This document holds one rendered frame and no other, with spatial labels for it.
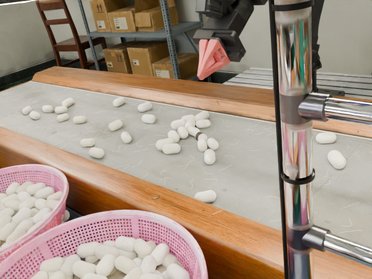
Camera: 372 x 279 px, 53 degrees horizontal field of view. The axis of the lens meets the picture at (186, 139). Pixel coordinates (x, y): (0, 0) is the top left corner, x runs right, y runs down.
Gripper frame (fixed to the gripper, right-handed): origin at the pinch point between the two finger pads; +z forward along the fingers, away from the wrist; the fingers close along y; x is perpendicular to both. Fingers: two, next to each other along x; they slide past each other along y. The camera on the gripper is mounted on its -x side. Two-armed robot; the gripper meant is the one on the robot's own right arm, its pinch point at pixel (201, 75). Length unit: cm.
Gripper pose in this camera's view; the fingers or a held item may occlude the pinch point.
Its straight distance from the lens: 77.0
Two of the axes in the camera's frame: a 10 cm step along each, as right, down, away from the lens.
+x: 4.7, 5.0, 7.2
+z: -4.7, 8.4, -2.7
